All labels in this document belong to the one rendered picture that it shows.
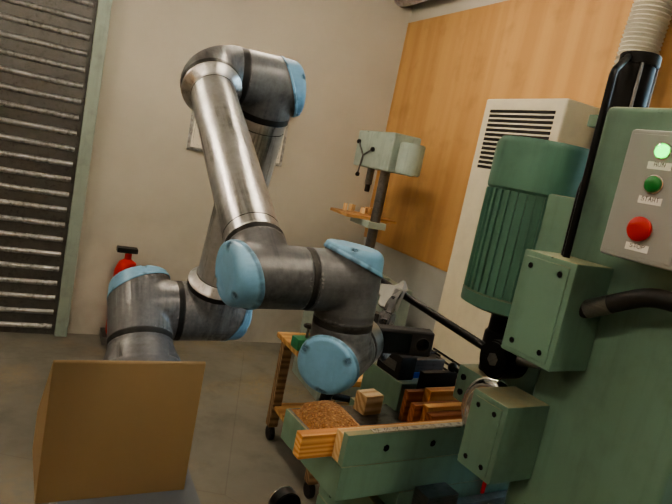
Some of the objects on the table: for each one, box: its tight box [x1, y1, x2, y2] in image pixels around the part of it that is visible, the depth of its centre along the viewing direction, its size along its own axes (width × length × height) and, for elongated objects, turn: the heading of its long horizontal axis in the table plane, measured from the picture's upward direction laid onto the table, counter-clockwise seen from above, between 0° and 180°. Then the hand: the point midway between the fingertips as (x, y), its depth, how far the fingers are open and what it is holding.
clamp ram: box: [416, 370, 458, 389], centre depth 123 cm, size 9×8×9 cm
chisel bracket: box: [453, 364, 502, 402], centre depth 111 cm, size 7×14×8 cm, turn 158°
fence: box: [338, 426, 464, 467], centre depth 109 cm, size 60×2×6 cm, turn 68°
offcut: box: [353, 388, 384, 416], centre depth 117 cm, size 4×3×4 cm
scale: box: [370, 422, 463, 433], centre depth 109 cm, size 50×1×1 cm, turn 68°
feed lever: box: [381, 278, 542, 379], centre depth 106 cm, size 36×5×32 cm
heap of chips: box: [291, 400, 360, 429], centre depth 107 cm, size 9×14×4 cm, turn 158°
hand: (399, 318), depth 118 cm, fingers open, 14 cm apart
